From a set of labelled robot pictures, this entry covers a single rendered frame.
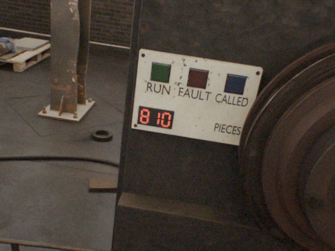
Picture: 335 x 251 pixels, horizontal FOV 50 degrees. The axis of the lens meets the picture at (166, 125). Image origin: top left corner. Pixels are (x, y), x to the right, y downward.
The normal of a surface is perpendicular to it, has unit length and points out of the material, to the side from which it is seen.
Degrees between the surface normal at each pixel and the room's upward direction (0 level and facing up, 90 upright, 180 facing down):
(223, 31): 90
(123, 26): 90
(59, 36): 90
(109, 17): 90
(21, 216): 0
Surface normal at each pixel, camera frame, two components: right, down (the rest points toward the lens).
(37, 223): 0.14, -0.91
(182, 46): -0.10, 0.38
